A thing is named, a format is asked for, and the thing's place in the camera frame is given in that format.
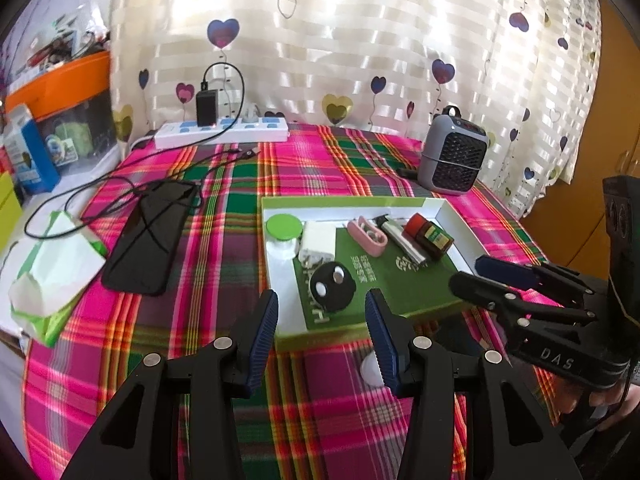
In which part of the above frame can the clear bin with orange lid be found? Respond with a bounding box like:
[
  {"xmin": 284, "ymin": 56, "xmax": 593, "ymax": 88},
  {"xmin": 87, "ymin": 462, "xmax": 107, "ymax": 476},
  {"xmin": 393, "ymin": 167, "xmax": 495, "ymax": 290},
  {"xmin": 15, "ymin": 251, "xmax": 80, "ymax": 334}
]
[{"xmin": 6, "ymin": 50, "xmax": 121, "ymax": 171}]

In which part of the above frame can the heart print curtain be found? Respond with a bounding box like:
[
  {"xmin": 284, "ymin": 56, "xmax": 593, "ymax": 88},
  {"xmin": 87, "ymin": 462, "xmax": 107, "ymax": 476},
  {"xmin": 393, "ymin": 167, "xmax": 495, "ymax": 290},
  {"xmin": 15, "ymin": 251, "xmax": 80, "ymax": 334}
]
[{"xmin": 110, "ymin": 0, "xmax": 603, "ymax": 221}]

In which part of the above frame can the person's right hand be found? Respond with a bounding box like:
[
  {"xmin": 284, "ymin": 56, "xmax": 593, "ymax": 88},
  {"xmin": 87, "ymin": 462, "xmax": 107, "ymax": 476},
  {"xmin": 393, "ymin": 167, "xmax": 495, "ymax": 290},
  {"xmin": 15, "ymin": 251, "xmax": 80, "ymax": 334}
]
[{"xmin": 565, "ymin": 382, "xmax": 640, "ymax": 431}]

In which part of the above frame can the brown bottle with red cap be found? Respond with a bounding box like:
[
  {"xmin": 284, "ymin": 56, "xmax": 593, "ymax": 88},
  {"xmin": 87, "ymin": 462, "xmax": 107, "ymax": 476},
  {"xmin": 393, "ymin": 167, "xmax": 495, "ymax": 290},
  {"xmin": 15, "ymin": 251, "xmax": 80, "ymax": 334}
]
[{"xmin": 402, "ymin": 212, "xmax": 456, "ymax": 261}]

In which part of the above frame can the black adapter cable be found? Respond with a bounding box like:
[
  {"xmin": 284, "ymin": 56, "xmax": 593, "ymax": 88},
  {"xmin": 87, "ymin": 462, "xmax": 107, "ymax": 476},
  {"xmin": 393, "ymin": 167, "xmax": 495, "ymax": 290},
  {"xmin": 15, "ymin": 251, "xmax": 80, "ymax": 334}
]
[{"xmin": 200, "ymin": 61, "xmax": 246, "ymax": 133}]

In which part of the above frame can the white round cap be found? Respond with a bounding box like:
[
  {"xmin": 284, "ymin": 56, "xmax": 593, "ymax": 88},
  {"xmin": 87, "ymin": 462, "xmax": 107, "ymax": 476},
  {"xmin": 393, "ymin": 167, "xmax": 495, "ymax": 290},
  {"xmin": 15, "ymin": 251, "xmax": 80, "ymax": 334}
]
[{"xmin": 360, "ymin": 355, "xmax": 388, "ymax": 388}]

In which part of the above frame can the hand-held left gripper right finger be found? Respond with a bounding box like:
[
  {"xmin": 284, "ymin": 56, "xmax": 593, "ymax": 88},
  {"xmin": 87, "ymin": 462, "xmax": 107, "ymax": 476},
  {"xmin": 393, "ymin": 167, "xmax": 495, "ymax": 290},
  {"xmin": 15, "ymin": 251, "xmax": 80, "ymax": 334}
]
[{"xmin": 364, "ymin": 289, "xmax": 583, "ymax": 480}]

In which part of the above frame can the lime green box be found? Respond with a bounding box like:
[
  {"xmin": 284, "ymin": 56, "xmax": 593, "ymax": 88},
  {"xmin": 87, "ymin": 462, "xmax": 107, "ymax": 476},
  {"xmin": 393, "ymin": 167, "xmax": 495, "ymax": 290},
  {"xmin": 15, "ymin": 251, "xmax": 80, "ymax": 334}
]
[{"xmin": 0, "ymin": 172, "xmax": 27, "ymax": 256}]

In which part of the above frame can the white jar with green lid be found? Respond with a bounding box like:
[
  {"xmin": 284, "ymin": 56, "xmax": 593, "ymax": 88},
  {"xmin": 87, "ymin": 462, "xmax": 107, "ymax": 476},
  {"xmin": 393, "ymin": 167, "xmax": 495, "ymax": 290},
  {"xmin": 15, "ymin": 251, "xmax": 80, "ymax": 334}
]
[{"xmin": 264, "ymin": 214, "xmax": 303, "ymax": 261}]

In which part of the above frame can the pink and green plaid tablecloth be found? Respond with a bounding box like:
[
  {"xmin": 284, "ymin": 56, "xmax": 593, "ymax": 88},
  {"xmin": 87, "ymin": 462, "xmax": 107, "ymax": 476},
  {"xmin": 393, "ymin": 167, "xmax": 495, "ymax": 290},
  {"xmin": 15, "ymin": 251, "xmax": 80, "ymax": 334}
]
[{"xmin": 20, "ymin": 122, "xmax": 566, "ymax": 480}]

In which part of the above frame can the white power strip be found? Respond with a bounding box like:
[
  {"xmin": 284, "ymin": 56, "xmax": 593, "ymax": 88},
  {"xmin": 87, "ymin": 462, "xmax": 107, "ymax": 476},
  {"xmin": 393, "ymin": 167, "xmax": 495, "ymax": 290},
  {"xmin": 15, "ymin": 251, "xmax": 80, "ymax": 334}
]
[{"xmin": 154, "ymin": 116, "xmax": 291, "ymax": 150}]

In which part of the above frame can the wooden cabinet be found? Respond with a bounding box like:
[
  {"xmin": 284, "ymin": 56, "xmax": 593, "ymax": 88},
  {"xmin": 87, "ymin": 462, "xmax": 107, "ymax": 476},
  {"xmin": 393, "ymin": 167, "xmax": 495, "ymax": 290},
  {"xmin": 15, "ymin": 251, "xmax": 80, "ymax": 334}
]
[{"xmin": 520, "ymin": 0, "xmax": 640, "ymax": 281}]

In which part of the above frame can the black round object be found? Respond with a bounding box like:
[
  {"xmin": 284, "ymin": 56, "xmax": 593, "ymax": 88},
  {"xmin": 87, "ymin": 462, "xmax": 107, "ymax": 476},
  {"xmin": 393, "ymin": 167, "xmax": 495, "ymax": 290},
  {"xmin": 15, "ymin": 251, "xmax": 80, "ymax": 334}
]
[{"xmin": 307, "ymin": 261, "xmax": 357, "ymax": 313}]

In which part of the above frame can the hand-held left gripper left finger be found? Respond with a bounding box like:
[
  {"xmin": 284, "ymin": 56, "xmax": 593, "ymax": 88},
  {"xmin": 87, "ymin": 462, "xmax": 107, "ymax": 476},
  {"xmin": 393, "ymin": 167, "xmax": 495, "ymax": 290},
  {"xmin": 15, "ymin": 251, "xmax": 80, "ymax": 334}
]
[{"xmin": 60, "ymin": 289, "xmax": 280, "ymax": 480}]

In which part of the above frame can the blue carton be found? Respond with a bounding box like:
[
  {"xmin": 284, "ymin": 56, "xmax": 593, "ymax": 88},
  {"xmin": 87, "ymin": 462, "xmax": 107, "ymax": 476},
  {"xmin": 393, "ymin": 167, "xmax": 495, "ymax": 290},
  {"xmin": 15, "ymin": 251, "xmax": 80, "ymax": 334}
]
[{"xmin": 2, "ymin": 105, "xmax": 61, "ymax": 196}]

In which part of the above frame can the silver and black lighter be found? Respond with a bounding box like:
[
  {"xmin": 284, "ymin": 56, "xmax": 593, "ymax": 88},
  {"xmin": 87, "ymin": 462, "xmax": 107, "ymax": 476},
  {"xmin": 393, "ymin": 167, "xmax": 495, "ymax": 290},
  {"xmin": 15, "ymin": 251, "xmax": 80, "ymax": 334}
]
[{"xmin": 372, "ymin": 215, "xmax": 428, "ymax": 268}]

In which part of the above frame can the pink case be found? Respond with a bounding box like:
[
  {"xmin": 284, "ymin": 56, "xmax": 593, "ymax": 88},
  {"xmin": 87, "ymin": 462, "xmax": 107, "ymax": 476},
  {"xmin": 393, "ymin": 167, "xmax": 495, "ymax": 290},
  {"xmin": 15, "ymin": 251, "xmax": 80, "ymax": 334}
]
[{"xmin": 347, "ymin": 216, "xmax": 388, "ymax": 256}]

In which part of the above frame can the grey fan heater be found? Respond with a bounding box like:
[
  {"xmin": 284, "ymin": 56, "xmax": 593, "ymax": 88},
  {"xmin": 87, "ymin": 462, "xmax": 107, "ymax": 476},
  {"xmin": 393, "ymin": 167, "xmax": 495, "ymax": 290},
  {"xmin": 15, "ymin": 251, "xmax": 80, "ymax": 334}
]
[{"xmin": 417, "ymin": 105, "xmax": 490, "ymax": 195}]

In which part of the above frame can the white charger cube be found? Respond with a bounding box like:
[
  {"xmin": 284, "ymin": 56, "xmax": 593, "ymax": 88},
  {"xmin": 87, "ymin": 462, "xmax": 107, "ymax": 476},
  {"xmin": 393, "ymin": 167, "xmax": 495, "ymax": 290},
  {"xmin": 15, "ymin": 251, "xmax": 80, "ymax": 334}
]
[{"xmin": 299, "ymin": 221, "xmax": 337, "ymax": 266}]

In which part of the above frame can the assorted clutter pile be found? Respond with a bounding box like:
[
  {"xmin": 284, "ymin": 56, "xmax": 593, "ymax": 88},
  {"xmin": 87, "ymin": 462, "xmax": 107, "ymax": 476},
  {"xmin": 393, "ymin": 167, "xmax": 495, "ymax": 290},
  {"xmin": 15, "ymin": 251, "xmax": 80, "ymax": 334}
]
[{"xmin": 10, "ymin": 2, "xmax": 111, "ymax": 86}]

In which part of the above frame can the black phone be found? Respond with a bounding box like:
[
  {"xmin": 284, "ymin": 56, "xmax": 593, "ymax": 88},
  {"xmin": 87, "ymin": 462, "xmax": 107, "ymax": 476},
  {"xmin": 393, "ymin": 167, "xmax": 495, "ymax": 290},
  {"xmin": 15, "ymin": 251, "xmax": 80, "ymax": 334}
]
[{"xmin": 101, "ymin": 180, "xmax": 198, "ymax": 297}]

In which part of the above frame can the green and white tissue pack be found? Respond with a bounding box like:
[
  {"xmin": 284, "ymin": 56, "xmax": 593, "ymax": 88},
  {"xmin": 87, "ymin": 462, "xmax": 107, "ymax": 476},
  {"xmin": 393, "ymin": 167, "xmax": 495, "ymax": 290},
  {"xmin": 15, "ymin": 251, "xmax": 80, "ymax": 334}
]
[{"xmin": 9, "ymin": 210, "xmax": 108, "ymax": 348}]

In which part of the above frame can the black power adapter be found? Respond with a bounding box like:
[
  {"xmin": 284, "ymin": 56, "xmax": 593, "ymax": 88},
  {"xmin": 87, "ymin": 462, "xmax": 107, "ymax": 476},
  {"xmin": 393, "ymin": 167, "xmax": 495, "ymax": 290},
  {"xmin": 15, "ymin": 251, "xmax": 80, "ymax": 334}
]
[{"xmin": 195, "ymin": 90, "xmax": 218, "ymax": 127}]

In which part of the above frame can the black USB cable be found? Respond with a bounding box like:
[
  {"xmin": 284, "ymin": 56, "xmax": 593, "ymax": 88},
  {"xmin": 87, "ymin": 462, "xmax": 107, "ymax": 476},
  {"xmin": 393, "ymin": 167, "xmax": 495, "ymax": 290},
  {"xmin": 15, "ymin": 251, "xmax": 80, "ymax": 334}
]
[{"xmin": 24, "ymin": 146, "xmax": 262, "ymax": 241}]

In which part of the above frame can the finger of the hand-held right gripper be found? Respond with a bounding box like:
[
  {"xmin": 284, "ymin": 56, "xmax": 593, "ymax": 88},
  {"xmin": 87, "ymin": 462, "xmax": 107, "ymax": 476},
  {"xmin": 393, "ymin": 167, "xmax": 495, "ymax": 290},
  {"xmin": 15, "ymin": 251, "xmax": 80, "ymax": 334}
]
[
  {"xmin": 449, "ymin": 271, "xmax": 599, "ymax": 347},
  {"xmin": 476, "ymin": 254, "xmax": 609, "ymax": 312}
]

